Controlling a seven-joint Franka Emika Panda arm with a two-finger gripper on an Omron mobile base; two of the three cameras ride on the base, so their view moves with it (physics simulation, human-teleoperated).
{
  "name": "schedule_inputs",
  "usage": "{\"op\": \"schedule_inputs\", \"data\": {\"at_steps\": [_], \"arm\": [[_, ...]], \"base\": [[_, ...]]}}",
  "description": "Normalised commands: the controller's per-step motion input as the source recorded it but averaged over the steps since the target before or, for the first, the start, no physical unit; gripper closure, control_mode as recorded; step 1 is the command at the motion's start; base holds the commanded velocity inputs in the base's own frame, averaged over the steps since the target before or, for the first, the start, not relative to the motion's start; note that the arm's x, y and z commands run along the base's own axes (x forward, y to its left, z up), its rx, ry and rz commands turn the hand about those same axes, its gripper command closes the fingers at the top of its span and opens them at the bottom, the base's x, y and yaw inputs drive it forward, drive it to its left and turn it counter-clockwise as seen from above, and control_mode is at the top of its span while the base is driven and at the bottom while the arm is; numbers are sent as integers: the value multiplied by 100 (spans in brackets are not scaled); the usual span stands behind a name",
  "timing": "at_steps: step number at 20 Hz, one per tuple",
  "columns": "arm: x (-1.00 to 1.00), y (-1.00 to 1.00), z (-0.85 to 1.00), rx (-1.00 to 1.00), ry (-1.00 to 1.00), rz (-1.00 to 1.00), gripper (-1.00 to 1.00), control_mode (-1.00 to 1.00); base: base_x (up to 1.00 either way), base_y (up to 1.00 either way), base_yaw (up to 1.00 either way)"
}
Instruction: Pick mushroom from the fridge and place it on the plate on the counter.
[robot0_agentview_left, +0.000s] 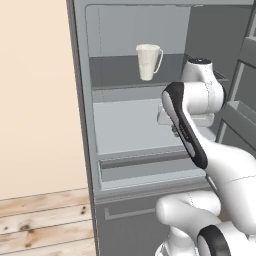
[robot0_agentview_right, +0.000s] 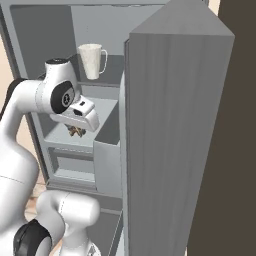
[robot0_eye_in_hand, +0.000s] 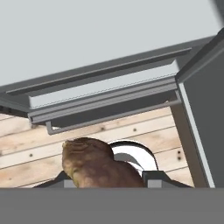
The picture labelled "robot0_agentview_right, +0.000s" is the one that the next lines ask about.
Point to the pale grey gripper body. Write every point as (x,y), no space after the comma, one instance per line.
(79,120)

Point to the grey fridge door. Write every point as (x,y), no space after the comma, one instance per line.
(173,140)

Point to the dark brown tall cabinet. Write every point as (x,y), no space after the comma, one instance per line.
(226,140)

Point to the grey fridge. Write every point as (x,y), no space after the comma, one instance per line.
(83,100)

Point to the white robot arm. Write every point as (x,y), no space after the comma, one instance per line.
(20,140)

